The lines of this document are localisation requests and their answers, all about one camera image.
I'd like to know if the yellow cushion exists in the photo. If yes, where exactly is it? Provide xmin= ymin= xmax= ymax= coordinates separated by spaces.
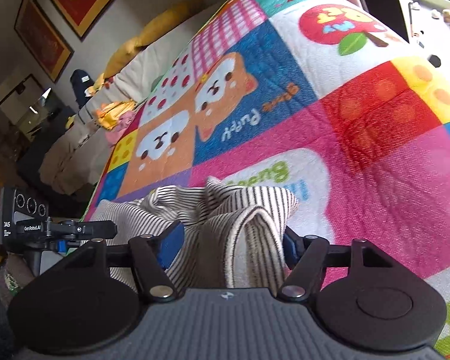
xmin=135 ymin=0 xmax=206 ymax=47
xmin=103 ymin=37 xmax=141 ymax=79

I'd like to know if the colourful cartoon play mat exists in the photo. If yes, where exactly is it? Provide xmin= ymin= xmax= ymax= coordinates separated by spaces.
xmin=86 ymin=0 xmax=450 ymax=359

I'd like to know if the pink cloth on sofa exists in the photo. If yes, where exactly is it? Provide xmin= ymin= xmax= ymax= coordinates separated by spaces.
xmin=105 ymin=111 xmax=136 ymax=147

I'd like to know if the yellow cloth on sofa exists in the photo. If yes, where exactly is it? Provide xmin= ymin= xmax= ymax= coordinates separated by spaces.
xmin=96 ymin=99 xmax=136 ymax=130

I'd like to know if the beige covered sofa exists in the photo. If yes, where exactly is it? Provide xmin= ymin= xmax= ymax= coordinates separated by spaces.
xmin=39 ymin=4 xmax=218 ymax=197

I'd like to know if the striped knit sweater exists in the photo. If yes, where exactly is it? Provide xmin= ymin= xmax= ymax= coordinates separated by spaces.
xmin=91 ymin=177 xmax=298 ymax=293

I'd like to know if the yellow cushion right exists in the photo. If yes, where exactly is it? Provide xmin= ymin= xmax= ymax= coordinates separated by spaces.
xmin=135 ymin=0 xmax=206 ymax=47

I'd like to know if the red framed picture left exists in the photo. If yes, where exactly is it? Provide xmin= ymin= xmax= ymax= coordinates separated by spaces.
xmin=13 ymin=0 xmax=74 ymax=83

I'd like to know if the yellow cushion left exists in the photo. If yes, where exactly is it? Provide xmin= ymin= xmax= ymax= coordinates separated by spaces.
xmin=103 ymin=37 xmax=141 ymax=79

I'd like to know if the dark blue backpack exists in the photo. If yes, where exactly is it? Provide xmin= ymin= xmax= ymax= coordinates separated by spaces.
xmin=70 ymin=69 xmax=95 ymax=109

